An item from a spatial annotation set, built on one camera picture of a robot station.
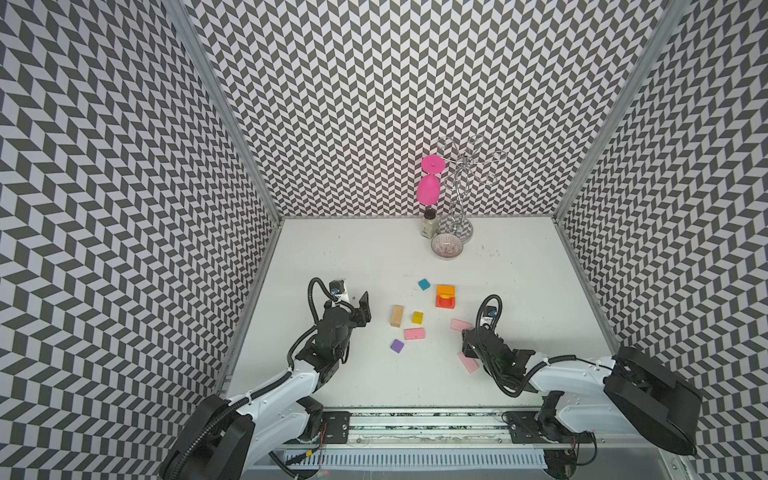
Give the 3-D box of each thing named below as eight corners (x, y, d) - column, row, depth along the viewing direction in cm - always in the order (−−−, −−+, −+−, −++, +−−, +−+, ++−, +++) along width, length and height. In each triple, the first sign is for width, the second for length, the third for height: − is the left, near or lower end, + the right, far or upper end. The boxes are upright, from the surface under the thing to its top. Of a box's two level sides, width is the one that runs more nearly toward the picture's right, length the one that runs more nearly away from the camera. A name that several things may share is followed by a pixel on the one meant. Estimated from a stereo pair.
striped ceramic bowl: (432, 258, 108) (433, 250, 104) (430, 240, 113) (431, 232, 110) (462, 258, 108) (464, 250, 104) (459, 240, 113) (461, 232, 110)
